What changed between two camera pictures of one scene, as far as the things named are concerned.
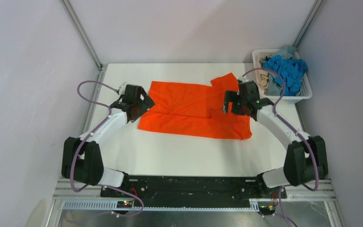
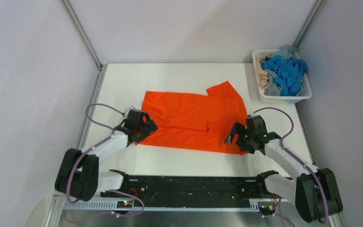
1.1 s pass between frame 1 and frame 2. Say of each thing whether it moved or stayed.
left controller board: stayed
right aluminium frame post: stayed
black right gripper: moved
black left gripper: moved
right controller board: stayed
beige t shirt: stayed
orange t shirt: moved
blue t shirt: stayed
